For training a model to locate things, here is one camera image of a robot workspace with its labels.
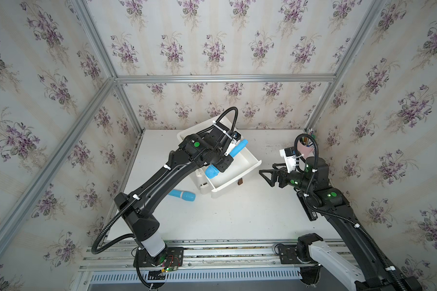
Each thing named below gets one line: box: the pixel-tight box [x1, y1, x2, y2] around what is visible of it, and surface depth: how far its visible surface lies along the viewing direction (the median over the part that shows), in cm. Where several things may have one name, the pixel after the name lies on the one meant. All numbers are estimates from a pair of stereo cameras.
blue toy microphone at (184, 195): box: [168, 189, 197, 202], surface depth 90 cm
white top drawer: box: [209, 144, 263, 193], surface depth 81 cm
